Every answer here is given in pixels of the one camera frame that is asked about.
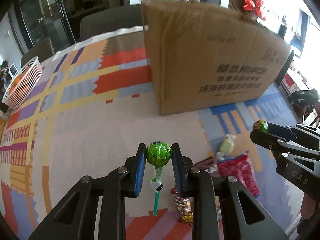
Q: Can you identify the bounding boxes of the oranges in basket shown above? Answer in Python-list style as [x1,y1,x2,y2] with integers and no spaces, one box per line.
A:
[9,73,25,93]

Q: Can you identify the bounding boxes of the purple Costa coffee packet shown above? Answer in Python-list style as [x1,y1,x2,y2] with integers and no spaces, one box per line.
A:
[194,157,220,177]

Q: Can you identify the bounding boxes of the red foil balloon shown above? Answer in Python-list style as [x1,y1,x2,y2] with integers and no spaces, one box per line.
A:
[243,0,266,21]

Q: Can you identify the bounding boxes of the colourful patterned table mat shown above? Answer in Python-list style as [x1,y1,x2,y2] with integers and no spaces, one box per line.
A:
[1,32,303,239]

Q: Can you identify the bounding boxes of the green lollipop with stick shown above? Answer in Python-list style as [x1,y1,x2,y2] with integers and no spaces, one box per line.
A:
[252,119,268,132]

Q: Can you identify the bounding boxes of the brown cardboard box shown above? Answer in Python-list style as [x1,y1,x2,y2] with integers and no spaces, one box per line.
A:
[140,0,291,115]

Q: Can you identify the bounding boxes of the dark chair at left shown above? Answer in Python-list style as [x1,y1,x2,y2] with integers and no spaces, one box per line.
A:
[21,37,55,67]

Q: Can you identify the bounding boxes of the green bag on chair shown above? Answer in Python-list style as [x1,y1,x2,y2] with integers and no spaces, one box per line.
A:
[286,89,319,120]

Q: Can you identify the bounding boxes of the dark chair behind box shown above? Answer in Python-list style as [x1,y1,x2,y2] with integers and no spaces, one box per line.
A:
[80,4,143,41]

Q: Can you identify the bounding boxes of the white fruit basket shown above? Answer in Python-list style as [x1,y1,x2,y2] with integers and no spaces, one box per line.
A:
[2,56,43,109]

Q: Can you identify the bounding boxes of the pale green candy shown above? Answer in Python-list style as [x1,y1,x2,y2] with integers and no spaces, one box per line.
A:
[216,134,236,161]

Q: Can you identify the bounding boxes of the red gold foil candy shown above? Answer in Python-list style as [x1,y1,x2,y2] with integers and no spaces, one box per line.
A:
[170,186,194,225]

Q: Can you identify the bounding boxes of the pink snack packet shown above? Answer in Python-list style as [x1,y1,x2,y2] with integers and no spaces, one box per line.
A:
[217,151,260,198]

